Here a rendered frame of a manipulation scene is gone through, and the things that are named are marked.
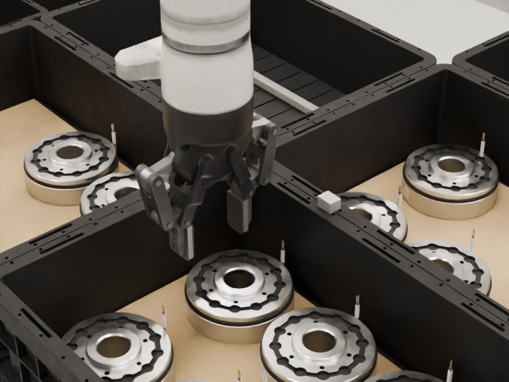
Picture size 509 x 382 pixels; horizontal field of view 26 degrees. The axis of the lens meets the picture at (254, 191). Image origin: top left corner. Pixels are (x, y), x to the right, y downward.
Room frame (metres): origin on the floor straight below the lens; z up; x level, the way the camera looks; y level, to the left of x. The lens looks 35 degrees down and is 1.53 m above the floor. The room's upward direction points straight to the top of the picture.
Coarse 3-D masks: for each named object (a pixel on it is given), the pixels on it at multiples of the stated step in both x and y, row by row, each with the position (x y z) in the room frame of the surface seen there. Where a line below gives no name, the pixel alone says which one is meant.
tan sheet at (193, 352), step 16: (176, 288) 0.83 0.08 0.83; (144, 304) 0.81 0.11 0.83; (160, 304) 0.81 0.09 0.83; (176, 304) 0.81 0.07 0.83; (304, 304) 0.81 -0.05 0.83; (160, 320) 0.79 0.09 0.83; (176, 320) 0.79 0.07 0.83; (176, 336) 0.76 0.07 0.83; (192, 336) 0.76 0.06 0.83; (176, 352) 0.74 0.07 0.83; (192, 352) 0.74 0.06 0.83; (208, 352) 0.74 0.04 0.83; (224, 352) 0.74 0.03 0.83; (240, 352) 0.74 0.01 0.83; (256, 352) 0.74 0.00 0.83; (176, 368) 0.72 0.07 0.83; (192, 368) 0.72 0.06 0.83; (208, 368) 0.72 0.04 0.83; (224, 368) 0.72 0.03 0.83; (240, 368) 0.72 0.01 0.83; (256, 368) 0.72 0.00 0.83; (384, 368) 0.72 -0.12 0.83
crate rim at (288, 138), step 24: (432, 72) 1.09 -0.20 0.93; (456, 72) 1.09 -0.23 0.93; (384, 96) 1.03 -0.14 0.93; (504, 96) 1.03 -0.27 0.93; (336, 120) 0.99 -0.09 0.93; (288, 144) 0.94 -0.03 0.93; (312, 192) 0.85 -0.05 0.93; (360, 216) 0.82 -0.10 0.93; (384, 240) 0.78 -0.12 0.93; (432, 264) 0.75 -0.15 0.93; (456, 288) 0.71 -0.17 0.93; (504, 312) 0.69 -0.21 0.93
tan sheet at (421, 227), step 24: (384, 192) 1.00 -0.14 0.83; (504, 192) 1.00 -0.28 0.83; (408, 216) 0.95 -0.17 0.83; (480, 216) 0.95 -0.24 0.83; (504, 216) 0.95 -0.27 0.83; (408, 240) 0.91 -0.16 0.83; (456, 240) 0.91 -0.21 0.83; (480, 240) 0.91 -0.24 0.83; (504, 240) 0.91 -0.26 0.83; (504, 264) 0.87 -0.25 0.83; (504, 288) 0.83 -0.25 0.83
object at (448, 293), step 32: (288, 192) 0.85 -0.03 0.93; (96, 224) 0.81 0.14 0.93; (352, 224) 0.80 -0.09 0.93; (32, 256) 0.76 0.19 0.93; (384, 256) 0.76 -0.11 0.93; (0, 288) 0.71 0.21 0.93; (448, 288) 0.71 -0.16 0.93; (32, 320) 0.68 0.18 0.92; (480, 320) 0.67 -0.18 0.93; (64, 352) 0.64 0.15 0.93
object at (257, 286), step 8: (232, 264) 0.82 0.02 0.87; (240, 264) 0.82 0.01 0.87; (248, 264) 0.82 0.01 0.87; (216, 272) 0.81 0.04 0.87; (224, 272) 0.81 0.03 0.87; (232, 272) 0.82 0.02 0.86; (240, 272) 0.82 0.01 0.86; (248, 272) 0.81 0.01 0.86; (256, 272) 0.81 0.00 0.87; (216, 280) 0.80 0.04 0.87; (256, 280) 0.80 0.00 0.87; (264, 280) 0.80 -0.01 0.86; (216, 288) 0.79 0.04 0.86; (224, 288) 0.79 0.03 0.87; (232, 288) 0.79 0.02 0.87; (248, 288) 0.79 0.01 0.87; (256, 288) 0.79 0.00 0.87; (232, 296) 0.78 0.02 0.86; (240, 296) 0.78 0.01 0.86; (248, 296) 0.78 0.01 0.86
